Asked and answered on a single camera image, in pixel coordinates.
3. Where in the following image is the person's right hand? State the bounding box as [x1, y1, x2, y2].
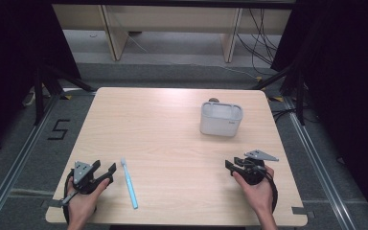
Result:
[231, 165, 276, 215]

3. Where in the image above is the light blue toothbrush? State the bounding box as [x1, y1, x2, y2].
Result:
[120, 156, 139, 210]

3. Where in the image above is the black metal stand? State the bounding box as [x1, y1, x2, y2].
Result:
[251, 61, 307, 127]
[33, 62, 96, 127]

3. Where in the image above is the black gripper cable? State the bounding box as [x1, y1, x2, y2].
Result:
[62, 168, 75, 225]
[264, 166, 279, 214]

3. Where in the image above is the black curtain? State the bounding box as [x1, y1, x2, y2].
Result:
[270, 0, 368, 221]
[0, 0, 82, 159]

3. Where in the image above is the bundle of black cables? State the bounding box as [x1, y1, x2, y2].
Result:
[236, 8, 283, 77]

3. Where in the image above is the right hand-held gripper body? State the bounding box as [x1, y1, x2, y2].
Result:
[234, 149, 280, 186]

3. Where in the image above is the silver floor rail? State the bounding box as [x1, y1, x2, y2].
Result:
[283, 95, 357, 230]
[0, 93, 61, 230]

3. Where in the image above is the white toothbrush holder grey rim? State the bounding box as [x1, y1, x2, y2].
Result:
[199, 101, 244, 138]

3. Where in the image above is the person's left hand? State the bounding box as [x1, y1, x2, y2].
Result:
[66, 176, 111, 222]

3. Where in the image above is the light wooden desk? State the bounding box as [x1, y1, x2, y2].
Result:
[52, 4, 293, 64]

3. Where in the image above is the grey tape piece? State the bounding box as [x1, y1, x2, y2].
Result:
[291, 206, 316, 219]
[40, 198, 65, 209]

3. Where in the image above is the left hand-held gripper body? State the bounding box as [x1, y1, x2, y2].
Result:
[60, 160, 105, 206]

